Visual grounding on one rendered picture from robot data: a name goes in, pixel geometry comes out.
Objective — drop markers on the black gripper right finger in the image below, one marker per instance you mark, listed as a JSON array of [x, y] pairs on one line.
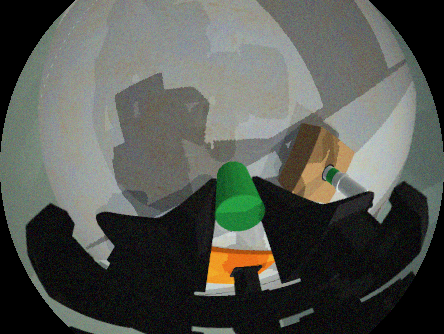
[[296, 226]]

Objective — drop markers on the grey cylinder with green band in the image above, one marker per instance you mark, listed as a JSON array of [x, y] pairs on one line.
[[342, 183]]

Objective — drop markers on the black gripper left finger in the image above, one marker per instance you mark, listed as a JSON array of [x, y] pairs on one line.
[[184, 234]]

